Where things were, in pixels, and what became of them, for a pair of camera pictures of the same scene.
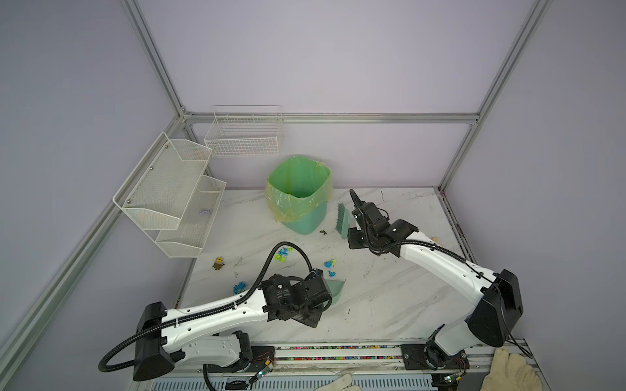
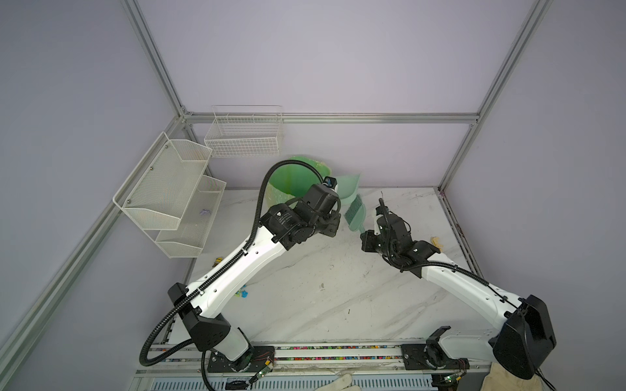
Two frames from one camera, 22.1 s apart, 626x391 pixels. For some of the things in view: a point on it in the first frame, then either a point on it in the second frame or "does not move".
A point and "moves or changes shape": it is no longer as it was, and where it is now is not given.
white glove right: x=510 y=373 does not move
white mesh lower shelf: x=188 y=240 does not move
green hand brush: x=343 y=220 moves or changes shape
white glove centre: x=340 y=384 does not move
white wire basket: x=245 y=130 does not move
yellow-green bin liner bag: x=297 y=186 does not move
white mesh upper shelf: x=158 y=189 does not move
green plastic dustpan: x=335 y=286 -> x=346 y=186
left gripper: x=314 y=320 -> x=331 y=230
